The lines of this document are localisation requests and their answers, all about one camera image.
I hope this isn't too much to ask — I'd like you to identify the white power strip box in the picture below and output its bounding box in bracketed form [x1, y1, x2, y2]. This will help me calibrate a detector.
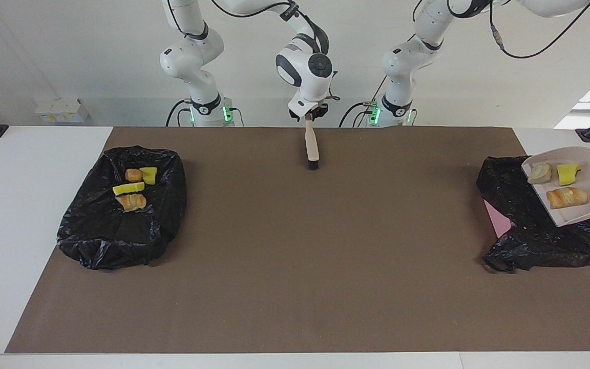
[34, 97, 90, 124]

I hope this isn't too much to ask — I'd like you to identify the small beige sponge piece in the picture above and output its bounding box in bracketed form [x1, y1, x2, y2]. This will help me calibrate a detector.
[527, 162, 553, 185]

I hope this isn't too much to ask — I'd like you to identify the notched yellow sponge piece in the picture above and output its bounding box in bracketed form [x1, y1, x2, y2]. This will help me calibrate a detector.
[112, 182, 146, 196]

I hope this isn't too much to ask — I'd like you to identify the long beige sponge piece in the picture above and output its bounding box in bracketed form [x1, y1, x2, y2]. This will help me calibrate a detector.
[546, 187, 589, 210]

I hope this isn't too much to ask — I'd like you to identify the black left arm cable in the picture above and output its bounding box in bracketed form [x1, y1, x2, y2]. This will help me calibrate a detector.
[489, 0, 590, 60]

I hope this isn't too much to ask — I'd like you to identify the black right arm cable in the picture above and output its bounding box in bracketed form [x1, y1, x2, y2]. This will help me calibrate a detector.
[164, 0, 341, 102]

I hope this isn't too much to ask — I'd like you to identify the black base cable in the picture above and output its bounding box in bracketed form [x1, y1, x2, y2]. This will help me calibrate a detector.
[166, 99, 192, 127]
[339, 33, 418, 128]

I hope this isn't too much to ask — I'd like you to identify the pink plastic bin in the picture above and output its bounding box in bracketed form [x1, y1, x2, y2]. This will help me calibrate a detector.
[483, 199, 513, 239]

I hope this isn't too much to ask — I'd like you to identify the black bag lined bin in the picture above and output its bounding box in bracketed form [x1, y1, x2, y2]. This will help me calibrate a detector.
[57, 146, 188, 271]

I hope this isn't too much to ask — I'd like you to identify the beige brush with black bristles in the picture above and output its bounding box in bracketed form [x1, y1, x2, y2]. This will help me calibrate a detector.
[304, 116, 321, 170]

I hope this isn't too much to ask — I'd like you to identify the black bag with loop handle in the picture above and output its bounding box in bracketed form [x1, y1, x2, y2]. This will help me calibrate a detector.
[476, 156, 590, 272]

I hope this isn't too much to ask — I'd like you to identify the black left base cable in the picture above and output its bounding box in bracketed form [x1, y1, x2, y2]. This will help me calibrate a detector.
[339, 33, 418, 128]

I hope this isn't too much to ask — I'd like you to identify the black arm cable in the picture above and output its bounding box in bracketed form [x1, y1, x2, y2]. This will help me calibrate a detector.
[489, 0, 590, 60]
[164, 0, 341, 102]

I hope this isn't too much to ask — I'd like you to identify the black right base cable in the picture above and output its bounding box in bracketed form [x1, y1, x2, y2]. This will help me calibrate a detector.
[166, 99, 192, 127]

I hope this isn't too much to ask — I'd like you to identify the orange tinted beige sponge piece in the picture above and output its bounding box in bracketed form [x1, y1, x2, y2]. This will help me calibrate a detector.
[116, 193, 148, 212]

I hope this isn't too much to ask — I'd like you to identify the yellow sponge wedge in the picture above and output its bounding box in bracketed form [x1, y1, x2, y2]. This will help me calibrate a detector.
[556, 162, 582, 187]

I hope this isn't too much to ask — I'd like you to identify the brown table mat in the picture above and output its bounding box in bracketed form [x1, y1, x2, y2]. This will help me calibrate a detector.
[5, 127, 590, 354]

